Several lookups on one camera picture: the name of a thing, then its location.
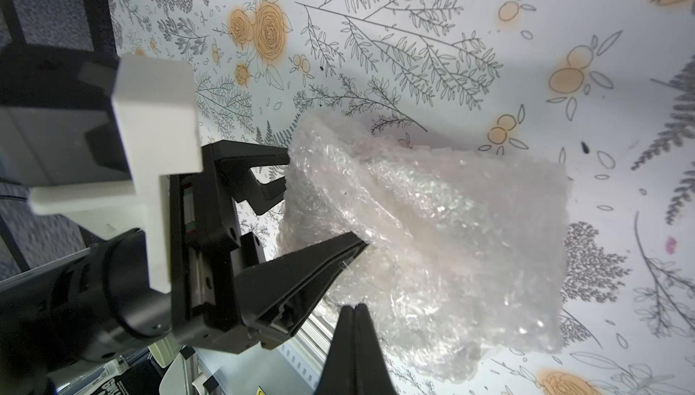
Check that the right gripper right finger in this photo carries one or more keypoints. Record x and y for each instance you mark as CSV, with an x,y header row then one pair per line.
x,y
372,376

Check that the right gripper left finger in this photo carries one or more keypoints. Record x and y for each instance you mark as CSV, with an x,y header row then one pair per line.
x,y
339,372

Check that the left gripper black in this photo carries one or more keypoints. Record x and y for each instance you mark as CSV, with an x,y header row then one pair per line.
x,y
268,302

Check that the clear bubble wrap sheet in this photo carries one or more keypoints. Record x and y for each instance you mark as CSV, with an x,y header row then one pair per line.
x,y
464,251

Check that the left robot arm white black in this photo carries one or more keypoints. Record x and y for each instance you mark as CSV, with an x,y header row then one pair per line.
x,y
59,323

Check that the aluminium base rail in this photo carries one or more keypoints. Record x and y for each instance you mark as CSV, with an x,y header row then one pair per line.
x,y
294,367

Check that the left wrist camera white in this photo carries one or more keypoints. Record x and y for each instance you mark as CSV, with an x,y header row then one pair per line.
x,y
96,137

